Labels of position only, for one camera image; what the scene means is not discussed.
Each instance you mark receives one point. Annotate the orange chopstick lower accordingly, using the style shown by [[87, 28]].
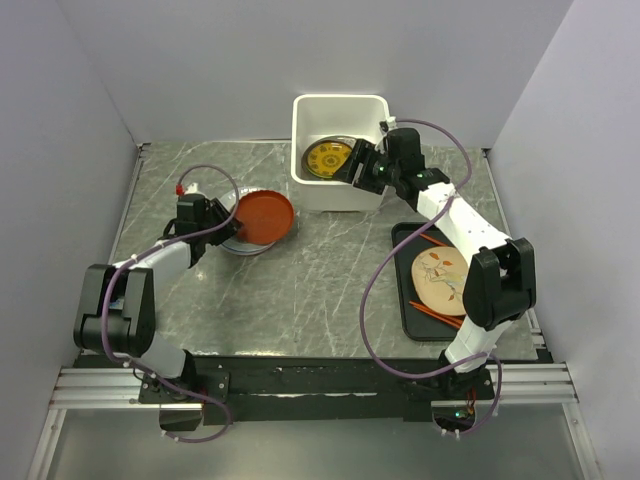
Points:
[[452, 321]]

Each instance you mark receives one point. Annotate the orange chopstick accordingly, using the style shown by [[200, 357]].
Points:
[[452, 321], [433, 240]]

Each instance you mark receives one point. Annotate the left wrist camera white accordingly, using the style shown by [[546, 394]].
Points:
[[191, 189]]

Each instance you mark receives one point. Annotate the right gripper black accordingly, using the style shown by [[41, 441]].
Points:
[[362, 152]]

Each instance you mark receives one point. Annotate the red scalloped plate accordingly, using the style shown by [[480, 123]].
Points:
[[266, 216]]

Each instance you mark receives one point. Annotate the white plastic bin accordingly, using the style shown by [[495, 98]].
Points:
[[319, 117]]

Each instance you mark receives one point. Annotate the yellow patterned plate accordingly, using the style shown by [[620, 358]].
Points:
[[325, 159]]

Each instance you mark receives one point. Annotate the peach plate with bird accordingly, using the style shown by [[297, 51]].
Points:
[[439, 275]]

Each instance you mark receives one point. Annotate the orange chopstick upper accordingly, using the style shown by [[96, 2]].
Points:
[[433, 240]]

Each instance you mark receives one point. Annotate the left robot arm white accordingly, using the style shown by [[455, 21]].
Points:
[[117, 308]]

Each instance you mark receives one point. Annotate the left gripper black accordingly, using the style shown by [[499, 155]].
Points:
[[227, 231]]

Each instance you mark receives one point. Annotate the white plate blue rim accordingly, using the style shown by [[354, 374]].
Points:
[[234, 245]]

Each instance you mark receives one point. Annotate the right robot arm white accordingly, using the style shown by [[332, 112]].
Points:
[[501, 284]]

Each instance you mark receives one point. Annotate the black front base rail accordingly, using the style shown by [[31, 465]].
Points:
[[296, 388]]

